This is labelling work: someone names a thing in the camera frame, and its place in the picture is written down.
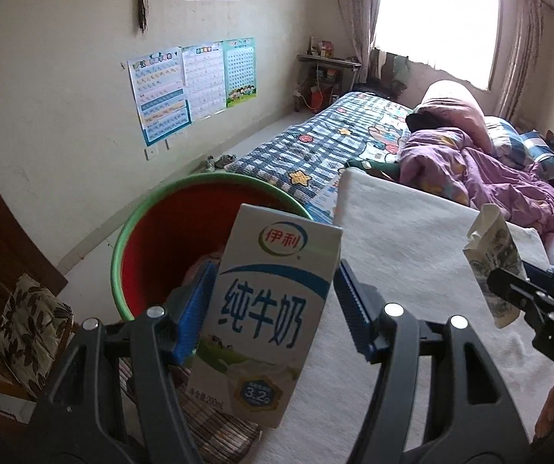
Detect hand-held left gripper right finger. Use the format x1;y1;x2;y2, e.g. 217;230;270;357
333;259;531;464

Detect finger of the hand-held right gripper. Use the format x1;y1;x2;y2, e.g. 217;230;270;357
521;260;554;300
487;267;554;322

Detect blue-bordered wall poster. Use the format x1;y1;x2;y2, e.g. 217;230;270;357
127;47;194;147

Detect grey patterned curtain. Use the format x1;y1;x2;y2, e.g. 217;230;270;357
330;0;384;85
494;0;546;124

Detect chair with draped clothes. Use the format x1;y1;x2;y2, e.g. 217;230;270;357
378;51;413;102

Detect cream fleece blanket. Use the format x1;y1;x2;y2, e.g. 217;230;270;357
258;167;554;464

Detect red bucket with green rim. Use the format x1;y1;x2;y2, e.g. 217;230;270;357
111;173;314;322

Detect leaf-patterned cushion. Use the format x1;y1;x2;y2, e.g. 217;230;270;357
0;273;75;399

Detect pink rolled pillow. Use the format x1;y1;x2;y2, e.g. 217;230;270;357
415;80;495;155

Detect white chart wall poster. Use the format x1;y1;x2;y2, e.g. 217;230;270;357
182;41;226;121

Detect bed with plaid sheet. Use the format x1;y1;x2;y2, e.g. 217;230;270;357
224;92;415;208

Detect small dark desk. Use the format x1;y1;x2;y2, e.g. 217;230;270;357
297;53;362;107

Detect white and blue milk carton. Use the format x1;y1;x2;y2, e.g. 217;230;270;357
187;203;344;430

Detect red container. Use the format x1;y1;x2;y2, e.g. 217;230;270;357
308;84;328;111

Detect small colourful boxes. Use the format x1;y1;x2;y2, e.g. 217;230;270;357
310;36;336;58

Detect teal grid wall poster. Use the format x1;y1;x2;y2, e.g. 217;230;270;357
223;36;257;108

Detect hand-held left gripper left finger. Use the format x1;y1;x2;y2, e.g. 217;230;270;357
21;260;219;464

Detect blue plaid pillow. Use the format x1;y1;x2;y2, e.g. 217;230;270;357
484;116;524;155
518;130;554;179

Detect bright window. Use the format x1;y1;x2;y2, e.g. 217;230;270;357
376;0;505;92

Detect green bottle on bed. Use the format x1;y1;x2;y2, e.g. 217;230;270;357
346;157;401;182

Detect white drink carton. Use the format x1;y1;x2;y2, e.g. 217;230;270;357
463;203;524;329

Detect grey shoes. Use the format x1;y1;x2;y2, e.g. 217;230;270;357
202;154;236;172

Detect black garment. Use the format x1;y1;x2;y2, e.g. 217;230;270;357
405;112;435;131

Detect striped seat cushion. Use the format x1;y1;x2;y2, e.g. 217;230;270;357
117;358;263;464

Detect purple quilt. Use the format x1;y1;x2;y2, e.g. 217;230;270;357
399;127;554;233

